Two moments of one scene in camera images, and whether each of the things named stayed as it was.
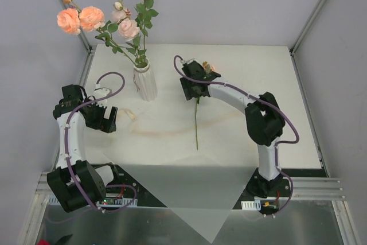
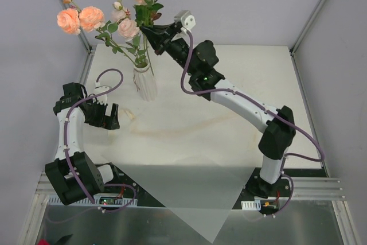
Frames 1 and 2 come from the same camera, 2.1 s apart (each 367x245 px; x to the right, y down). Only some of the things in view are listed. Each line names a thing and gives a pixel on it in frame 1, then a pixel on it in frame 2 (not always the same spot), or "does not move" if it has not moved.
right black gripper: (190, 89) -> (165, 39)
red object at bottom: (42, 242) does not move
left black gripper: (101, 117) does not move
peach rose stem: (73, 20) does not move
